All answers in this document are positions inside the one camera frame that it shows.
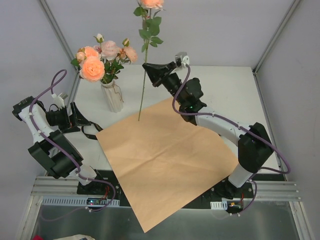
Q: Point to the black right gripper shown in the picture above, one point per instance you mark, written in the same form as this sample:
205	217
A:
163	75

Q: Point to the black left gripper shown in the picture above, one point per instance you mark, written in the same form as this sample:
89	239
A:
70	119

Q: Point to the pink artificial flower bunch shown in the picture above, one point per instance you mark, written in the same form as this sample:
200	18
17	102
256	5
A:
148	10

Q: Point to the green and orange wrapping paper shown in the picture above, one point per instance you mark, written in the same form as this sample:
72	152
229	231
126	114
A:
162	163

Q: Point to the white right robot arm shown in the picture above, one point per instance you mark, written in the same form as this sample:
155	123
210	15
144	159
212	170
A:
252	141

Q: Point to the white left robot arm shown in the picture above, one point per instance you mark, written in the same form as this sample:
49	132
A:
51	149

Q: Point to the white ribbed ceramic vase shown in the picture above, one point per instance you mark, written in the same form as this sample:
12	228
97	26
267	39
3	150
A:
113	96

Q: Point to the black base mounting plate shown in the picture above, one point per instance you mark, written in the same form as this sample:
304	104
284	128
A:
201	202

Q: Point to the beige cloth at bottom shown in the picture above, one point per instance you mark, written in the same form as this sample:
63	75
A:
76	237

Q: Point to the red object at bottom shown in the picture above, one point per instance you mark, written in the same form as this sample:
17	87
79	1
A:
38	237

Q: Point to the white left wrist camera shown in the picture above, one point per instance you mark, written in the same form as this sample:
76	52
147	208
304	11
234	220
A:
59	99

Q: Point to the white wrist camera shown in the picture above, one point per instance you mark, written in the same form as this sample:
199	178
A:
182	60
59	99

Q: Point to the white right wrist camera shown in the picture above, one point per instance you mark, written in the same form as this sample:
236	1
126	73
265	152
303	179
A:
182	60

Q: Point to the aluminium frame rail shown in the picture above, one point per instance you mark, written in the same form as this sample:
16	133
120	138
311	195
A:
284	191

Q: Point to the left white cable duct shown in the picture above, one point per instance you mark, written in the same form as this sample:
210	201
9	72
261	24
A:
78	201

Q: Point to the white cable duct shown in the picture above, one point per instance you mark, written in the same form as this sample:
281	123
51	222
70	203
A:
78	201
226	204

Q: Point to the left aluminium corner post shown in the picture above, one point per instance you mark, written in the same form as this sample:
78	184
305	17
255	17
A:
56	28

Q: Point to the aluminium corner post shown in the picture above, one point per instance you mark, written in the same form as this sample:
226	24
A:
277	34
56	28

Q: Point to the right aluminium corner post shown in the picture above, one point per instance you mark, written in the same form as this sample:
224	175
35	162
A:
277	34

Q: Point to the right white cable duct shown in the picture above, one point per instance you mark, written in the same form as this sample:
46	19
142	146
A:
226	204

